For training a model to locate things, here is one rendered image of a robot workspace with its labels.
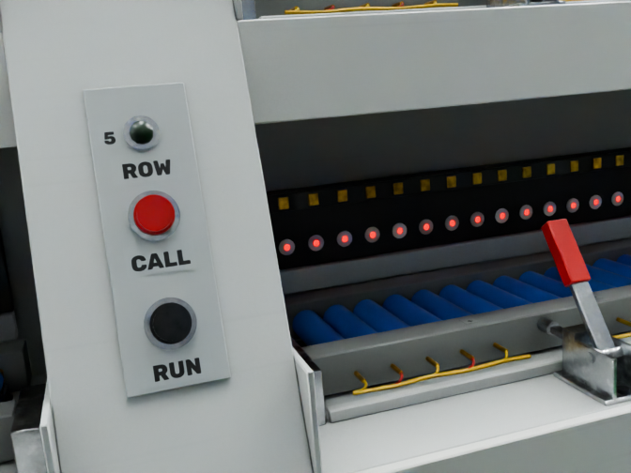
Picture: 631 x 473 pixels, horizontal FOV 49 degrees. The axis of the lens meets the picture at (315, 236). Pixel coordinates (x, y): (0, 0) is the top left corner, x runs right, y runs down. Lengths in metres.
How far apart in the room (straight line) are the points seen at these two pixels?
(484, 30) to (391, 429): 0.20
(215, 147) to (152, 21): 0.06
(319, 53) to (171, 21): 0.07
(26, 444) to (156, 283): 0.09
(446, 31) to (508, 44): 0.03
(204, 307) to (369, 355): 0.12
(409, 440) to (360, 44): 0.18
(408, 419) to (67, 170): 0.19
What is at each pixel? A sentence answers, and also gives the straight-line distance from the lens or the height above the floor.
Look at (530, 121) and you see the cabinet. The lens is 0.60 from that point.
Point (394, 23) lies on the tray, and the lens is 0.34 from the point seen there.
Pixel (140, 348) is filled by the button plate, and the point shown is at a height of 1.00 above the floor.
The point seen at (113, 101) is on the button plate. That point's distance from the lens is 0.29.
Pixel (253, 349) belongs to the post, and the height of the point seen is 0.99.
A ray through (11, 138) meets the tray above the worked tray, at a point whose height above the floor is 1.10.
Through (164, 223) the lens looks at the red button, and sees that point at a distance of 0.28.
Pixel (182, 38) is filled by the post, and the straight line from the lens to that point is 0.31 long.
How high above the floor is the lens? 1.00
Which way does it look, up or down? 6 degrees up
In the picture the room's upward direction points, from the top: 10 degrees counter-clockwise
